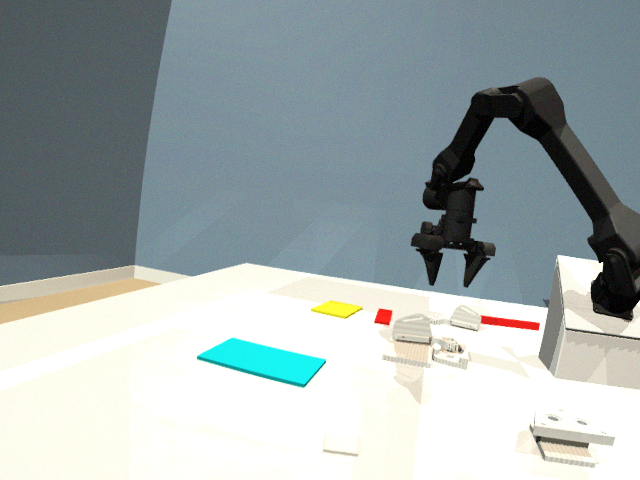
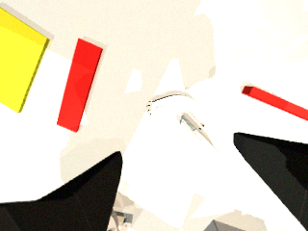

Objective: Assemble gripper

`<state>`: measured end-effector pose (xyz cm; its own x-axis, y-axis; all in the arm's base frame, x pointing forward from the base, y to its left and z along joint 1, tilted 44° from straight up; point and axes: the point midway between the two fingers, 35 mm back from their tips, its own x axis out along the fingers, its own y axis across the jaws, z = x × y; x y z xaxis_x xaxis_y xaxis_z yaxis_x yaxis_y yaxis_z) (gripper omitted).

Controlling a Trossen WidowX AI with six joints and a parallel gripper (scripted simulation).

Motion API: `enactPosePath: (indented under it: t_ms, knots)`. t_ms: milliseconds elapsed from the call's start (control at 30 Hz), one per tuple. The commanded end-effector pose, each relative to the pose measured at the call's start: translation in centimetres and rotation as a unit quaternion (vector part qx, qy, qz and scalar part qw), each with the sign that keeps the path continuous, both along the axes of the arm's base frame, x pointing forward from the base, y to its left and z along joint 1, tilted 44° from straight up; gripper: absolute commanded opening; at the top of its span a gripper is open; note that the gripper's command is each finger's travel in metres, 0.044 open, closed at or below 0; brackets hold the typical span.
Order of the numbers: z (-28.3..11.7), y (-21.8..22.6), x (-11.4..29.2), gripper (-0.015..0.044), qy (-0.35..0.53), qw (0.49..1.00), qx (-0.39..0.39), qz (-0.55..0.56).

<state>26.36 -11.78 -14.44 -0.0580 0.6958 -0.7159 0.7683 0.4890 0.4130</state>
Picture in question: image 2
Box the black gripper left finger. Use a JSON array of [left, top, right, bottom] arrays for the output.
[[0, 151, 123, 231]]

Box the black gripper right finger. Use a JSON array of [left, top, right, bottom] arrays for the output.
[[233, 132, 308, 231]]

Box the yellow flat rectangular plate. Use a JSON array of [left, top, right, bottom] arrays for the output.
[[0, 8, 50, 113]]

